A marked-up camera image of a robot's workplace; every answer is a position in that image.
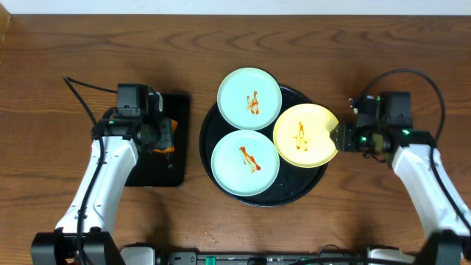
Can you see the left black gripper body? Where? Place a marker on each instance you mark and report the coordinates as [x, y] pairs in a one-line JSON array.
[[164, 136]]

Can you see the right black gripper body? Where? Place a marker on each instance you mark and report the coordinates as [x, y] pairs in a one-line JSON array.
[[346, 138]]

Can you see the orange sponge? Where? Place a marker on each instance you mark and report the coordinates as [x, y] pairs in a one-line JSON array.
[[165, 139]]

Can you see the yellow plate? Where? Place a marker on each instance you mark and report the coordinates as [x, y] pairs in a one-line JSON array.
[[302, 135]]

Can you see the light green plate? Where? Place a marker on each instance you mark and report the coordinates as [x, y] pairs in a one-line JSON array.
[[249, 98], [245, 163]]

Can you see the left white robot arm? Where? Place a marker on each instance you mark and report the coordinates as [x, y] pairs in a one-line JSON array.
[[84, 234]]

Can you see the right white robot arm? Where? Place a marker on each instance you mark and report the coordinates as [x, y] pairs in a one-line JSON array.
[[414, 158]]

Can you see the black rectangular tray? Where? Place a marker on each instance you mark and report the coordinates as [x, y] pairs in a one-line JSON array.
[[164, 170]]

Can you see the black round tray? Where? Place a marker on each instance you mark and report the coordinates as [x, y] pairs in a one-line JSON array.
[[291, 183]]

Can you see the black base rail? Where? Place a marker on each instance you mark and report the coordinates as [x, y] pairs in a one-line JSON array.
[[257, 258]]

